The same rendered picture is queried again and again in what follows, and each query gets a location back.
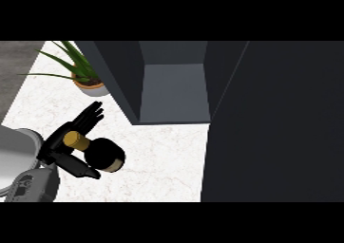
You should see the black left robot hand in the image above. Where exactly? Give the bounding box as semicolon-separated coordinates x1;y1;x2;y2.
36;101;105;180

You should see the black wine bottle gold cap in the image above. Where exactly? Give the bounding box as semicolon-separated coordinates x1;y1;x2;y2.
63;130;129;174

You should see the dark grey open cabinet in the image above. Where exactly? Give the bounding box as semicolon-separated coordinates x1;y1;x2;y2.
74;41;250;125

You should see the dark grey cabinet door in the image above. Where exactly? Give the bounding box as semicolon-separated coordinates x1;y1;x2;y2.
200;41;344;203

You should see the grey round sink basin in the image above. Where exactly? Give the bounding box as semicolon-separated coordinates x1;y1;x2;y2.
0;122;45;196

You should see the green potted plant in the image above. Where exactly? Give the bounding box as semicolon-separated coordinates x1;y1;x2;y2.
18;41;113;98

